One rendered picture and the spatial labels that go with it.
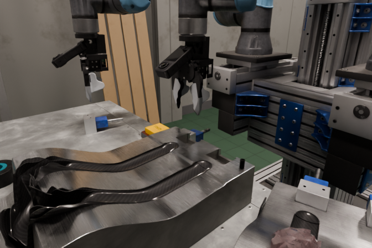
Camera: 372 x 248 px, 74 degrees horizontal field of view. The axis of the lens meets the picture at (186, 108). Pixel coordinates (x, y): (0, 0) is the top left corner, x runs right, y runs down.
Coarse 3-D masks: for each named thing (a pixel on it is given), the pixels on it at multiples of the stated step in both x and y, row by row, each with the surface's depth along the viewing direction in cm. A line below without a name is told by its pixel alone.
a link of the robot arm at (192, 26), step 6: (180, 18) 62; (186, 18) 61; (192, 18) 61; (198, 18) 61; (204, 18) 62; (180, 24) 63; (186, 24) 61; (192, 24) 61; (198, 24) 61; (204, 24) 62; (180, 30) 63; (186, 30) 62; (192, 30) 62; (198, 30) 62; (204, 30) 63; (186, 36) 63; (192, 36) 63; (198, 36) 63
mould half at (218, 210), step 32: (96, 160) 50; (160, 160) 52; (192, 160) 52; (192, 192) 43; (224, 192) 45; (64, 224) 30; (96, 224) 30; (128, 224) 32; (160, 224) 36; (192, 224) 41
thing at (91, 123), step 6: (90, 114) 87; (84, 120) 83; (90, 120) 83; (96, 120) 85; (102, 120) 85; (108, 120) 88; (114, 120) 89; (120, 120) 90; (90, 126) 84; (96, 126) 85; (102, 126) 86; (90, 132) 85; (96, 132) 85
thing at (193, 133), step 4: (184, 128) 76; (208, 128) 81; (188, 132) 73; (192, 132) 73; (196, 132) 76; (200, 132) 76; (204, 132) 79; (192, 136) 72; (196, 136) 74; (200, 136) 76; (196, 140) 74
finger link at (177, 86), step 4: (176, 80) 70; (184, 80) 72; (176, 84) 71; (180, 84) 70; (184, 84) 73; (176, 88) 71; (180, 88) 70; (184, 88) 74; (188, 88) 75; (176, 92) 71; (180, 92) 72; (184, 92) 75; (176, 96) 72; (180, 96) 72; (176, 100) 72; (176, 104) 73
